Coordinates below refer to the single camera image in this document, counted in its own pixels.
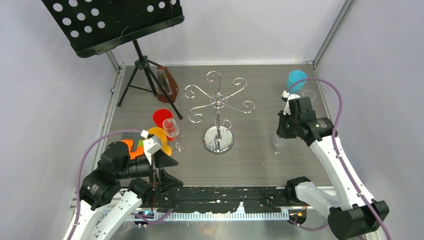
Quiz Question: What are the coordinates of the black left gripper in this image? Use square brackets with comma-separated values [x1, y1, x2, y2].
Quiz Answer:
[117, 147, 184, 191]

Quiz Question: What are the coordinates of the yellow wine glass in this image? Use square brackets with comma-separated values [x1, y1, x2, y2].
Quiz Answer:
[148, 127, 172, 156]

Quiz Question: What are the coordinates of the red wine glass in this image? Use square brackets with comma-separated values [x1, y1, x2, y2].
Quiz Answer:
[152, 108, 176, 142]

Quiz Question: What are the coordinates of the blue wine glass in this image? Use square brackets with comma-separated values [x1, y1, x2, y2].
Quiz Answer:
[286, 70, 308, 94]

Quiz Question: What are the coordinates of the chrome wine glass rack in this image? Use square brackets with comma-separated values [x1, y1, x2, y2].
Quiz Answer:
[184, 70, 256, 155]

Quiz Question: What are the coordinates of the clear ribbed wine glass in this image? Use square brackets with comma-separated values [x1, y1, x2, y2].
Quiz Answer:
[272, 134, 287, 148]

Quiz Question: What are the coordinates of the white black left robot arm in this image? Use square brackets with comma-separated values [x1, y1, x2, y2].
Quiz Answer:
[64, 141, 183, 240]

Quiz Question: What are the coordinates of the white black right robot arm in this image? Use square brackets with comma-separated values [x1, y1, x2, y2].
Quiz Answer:
[276, 94, 390, 240]

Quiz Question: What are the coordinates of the orange curved toy tube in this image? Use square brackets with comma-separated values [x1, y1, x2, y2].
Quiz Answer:
[121, 139, 144, 160]

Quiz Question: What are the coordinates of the grey building baseplate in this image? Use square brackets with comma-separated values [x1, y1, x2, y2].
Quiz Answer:
[121, 132, 143, 142]

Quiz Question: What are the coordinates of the brown wooden metronome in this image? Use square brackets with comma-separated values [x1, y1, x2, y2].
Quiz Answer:
[156, 66, 179, 103]

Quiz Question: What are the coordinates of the black music stand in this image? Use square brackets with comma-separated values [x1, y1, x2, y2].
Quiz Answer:
[43, 0, 185, 119]

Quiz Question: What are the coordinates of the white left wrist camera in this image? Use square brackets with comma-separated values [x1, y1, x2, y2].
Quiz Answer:
[140, 130, 162, 166]

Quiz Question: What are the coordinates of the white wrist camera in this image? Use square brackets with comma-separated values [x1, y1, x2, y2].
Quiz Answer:
[281, 90, 300, 115]
[140, 130, 162, 166]

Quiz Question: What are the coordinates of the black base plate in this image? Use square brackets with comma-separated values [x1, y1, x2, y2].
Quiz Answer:
[141, 186, 306, 214]

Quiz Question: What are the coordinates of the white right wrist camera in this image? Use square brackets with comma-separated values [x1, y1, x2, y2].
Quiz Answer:
[281, 90, 300, 115]

